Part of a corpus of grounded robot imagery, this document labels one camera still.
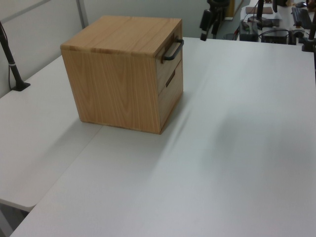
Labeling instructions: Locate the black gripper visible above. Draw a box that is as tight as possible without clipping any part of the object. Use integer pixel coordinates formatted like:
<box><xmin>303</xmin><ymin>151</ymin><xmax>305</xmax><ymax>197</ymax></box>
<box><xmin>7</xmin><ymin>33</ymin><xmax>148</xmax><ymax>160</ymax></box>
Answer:
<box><xmin>199</xmin><ymin>0</ymin><xmax>231</xmax><ymax>41</ymax></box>

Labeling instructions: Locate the black metal drawer handle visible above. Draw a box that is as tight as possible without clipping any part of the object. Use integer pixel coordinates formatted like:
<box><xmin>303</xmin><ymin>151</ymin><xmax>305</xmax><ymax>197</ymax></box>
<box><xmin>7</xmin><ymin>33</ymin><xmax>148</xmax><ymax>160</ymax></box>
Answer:
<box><xmin>160</xmin><ymin>39</ymin><xmax>185</xmax><ymax>62</ymax></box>

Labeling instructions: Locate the wooden drawer with handle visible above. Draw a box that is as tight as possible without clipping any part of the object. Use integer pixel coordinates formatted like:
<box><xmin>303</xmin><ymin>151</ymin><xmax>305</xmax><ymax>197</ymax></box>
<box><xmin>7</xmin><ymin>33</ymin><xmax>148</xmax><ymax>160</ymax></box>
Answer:
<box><xmin>156</xmin><ymin>24</ymin><xmax>184</xmax><ymax>96</ymax></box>

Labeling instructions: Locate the wooden two-drawer cabinet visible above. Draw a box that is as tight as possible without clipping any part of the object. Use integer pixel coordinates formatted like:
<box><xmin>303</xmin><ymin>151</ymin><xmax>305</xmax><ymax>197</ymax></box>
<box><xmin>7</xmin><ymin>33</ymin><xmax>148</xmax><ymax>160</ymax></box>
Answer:
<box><xmin>60</xmin><ymin>15</ymin><xmax>185</xmax><ymax>135</ymax></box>

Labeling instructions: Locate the black device with green part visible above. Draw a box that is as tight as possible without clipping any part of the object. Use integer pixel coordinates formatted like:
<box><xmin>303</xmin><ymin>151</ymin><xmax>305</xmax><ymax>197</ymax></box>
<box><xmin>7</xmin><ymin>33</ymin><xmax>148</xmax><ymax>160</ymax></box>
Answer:
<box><xmin>239</xmin><ymin>20</ymin><xmax>259</xmax><ymax>41</ymax></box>

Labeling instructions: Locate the brown flat pad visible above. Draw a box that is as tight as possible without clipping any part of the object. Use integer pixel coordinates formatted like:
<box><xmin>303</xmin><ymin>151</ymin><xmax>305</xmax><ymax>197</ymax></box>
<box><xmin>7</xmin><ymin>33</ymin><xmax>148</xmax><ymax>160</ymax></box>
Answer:
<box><xmin>245</xmin><ymin>6</ymin><xmax>273</xmax><ymax>14</ymax></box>

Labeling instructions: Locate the black pole with round base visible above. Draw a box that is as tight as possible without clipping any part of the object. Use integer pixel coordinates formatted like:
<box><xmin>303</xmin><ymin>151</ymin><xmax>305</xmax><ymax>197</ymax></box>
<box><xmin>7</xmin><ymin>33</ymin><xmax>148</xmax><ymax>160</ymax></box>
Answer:
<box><xmin>247</xmin><ymin>0</ymin><xmax>264</xmax><ymax>23</ymax></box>

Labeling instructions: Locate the dark brown desk item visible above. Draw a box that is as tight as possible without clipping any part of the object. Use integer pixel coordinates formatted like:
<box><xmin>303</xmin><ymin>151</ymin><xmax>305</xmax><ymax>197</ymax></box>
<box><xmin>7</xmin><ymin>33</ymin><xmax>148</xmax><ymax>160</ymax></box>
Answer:
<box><xmin>260</xmin><ymin>18</ymin><xmax>280</xmax><ymax>28</ymax></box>

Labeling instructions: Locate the black electronics box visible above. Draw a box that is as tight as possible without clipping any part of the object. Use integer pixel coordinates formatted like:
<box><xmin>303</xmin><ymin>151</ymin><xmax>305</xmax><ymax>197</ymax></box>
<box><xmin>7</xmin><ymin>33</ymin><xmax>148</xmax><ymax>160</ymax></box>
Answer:
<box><xmin>261</xmin><ymin>29</ymin><xmax>290</xmax><ymax>44</ymax></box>

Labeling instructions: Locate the black computer keyboard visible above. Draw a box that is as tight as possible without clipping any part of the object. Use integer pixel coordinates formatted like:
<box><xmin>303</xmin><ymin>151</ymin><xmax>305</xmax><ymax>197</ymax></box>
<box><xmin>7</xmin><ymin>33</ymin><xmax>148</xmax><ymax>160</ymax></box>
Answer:
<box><xmin>291</xmin><ymin>6</ymin><xmax>313</xmax><ymax>28</ymax></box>

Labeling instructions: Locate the black clamp stand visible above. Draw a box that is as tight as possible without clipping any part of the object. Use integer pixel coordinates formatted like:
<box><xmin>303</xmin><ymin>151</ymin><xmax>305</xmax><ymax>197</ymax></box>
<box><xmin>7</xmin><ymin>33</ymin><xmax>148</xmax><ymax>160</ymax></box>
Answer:
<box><xmin>300</xmin><ymin>13</ymin><xmax>316</xmax><ymax>53</ymax></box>

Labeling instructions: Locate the wooden drawer without handle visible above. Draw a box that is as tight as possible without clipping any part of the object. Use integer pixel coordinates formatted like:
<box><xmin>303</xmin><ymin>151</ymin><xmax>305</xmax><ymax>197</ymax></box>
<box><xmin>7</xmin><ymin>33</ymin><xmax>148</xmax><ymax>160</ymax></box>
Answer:
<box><xmin>157</xmin><ymin>60</ymin><xmax>184</xmax><ymax>133</ymax></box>

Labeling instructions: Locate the grey partition post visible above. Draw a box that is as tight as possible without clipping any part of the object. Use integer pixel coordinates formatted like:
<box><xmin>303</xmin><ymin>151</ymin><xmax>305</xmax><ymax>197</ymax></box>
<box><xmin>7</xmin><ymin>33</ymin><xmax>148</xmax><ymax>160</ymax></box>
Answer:
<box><xmin>76</xmin><ymin>0</ymin><xmax>90</xmax><ymax>28</ymax></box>

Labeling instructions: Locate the black camera stand pole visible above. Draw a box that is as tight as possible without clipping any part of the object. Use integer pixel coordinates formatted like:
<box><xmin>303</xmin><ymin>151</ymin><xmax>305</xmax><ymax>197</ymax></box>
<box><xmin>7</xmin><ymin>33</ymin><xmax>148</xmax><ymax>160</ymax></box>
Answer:
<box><xmin>0</xmin><ymin>21</ymin><xmax>32</xmax><ymax>93</ymax></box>

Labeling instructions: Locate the thin grey cable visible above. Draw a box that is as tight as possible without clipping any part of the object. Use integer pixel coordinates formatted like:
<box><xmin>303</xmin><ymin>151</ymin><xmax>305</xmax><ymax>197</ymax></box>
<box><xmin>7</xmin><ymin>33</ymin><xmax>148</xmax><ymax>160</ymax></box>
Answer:
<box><xmin>6</xmin><ymin>64</ymin><xmax>13</xmax><ymax>91</ymax></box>

